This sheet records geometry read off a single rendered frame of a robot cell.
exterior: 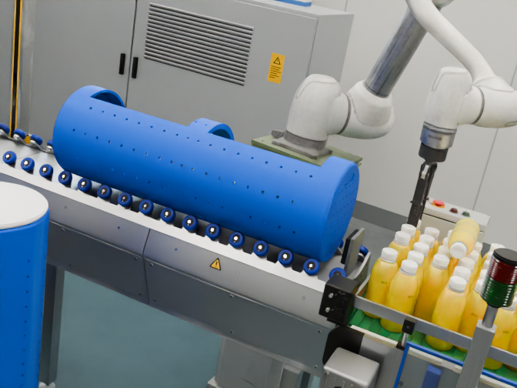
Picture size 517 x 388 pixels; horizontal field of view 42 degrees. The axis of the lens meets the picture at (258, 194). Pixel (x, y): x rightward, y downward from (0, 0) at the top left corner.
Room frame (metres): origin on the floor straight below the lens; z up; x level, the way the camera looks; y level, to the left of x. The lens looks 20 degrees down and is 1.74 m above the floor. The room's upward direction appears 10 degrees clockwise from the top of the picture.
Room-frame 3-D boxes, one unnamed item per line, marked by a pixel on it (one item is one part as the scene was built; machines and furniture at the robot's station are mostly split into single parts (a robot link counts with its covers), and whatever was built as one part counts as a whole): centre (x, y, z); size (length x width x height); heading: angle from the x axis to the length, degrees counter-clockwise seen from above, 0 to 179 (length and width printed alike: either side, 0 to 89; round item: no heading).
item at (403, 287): (1.49, -0.39, 0.98); 0.07 x 0.07 x 0.16
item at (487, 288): (1.21, -0.50, 1.18); 0.06 x 0.06 x 0.05
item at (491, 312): (1.21, -0.50, 1.18); 0.06 x 0.06 x 0.16
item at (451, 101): (1.80, -0.46, 1.44); 0.13 x 0.11 x 0.16; 109
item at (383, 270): (1.54, -0.35, 0.98); 0.07 x 0.07 x 0.16
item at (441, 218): (1.88, -0.58, 1.05); 0.20 x 0.10 x 0.10; 68
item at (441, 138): (1.80, -0.45, 1.33); 0.09 x 0.09 x 0.06
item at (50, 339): (2.14, 0.67, 0.31); 0.06 x 0.06 x 0.63; 68
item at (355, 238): (1.69, -0.28, 0.99); 0.10 x 0.02 x 0.12; 158
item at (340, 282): (1.48, -0.24, 0.95); 0.10 x 0.07 x 0.10; 158
